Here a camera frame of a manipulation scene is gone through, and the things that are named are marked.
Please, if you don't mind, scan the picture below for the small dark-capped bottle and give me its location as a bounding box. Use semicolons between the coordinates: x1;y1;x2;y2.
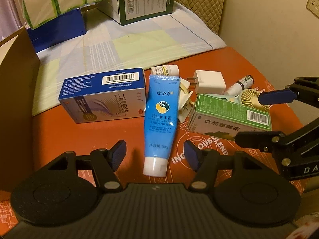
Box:
225;75;255;97

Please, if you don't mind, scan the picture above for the green medicine box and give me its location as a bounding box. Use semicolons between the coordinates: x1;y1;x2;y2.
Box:
187;93;272;140

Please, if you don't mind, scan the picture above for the small white bottle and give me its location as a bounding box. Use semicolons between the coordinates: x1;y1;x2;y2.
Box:
150;64;179;77

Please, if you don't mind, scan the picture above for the brown cardboard box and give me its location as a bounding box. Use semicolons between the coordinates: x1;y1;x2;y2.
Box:
0;27;41;193

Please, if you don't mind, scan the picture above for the red printed table mat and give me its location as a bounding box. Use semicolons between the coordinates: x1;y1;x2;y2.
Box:
0;46;319;239

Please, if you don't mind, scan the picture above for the beige quilted cushion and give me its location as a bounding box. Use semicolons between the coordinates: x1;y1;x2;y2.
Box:
174;0;228;48

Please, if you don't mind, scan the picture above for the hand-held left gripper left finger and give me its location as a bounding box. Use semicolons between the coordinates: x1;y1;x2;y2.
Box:
53;140;128;192

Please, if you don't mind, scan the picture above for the pale curtain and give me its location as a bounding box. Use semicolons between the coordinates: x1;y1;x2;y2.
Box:
0;0;33;41

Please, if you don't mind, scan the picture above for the white charger plug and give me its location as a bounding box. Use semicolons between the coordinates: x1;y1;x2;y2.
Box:
187;69;226;94

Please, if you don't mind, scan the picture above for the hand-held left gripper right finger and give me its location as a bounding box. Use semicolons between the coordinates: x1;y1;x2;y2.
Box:
184;140;253;192

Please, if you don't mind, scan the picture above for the small handheld fan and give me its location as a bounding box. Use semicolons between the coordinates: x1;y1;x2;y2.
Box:
223;90;271;112

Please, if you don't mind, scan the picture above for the beige wall socket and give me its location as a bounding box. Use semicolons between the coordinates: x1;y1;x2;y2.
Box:
307;0;319;18

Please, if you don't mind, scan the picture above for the blue medicine box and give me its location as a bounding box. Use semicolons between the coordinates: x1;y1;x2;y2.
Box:
58;67;147;124

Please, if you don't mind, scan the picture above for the green white carton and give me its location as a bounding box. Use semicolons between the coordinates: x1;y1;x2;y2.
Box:
96;0;176;26

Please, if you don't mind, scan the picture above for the checkered cloth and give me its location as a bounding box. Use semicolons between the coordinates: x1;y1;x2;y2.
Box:
32;0;227;117

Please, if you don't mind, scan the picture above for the blue hand cream tube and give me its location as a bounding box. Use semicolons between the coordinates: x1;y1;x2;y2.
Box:
143;74;181;177

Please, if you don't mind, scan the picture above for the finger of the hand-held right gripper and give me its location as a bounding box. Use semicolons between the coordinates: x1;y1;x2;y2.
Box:
258;77;319;106
235;130;289;154

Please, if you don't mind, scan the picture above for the white hair clip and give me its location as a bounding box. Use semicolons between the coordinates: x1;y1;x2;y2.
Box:
176;78;194;123

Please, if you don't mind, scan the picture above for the dark blue box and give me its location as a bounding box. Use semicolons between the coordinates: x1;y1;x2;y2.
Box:
26;8;87;53

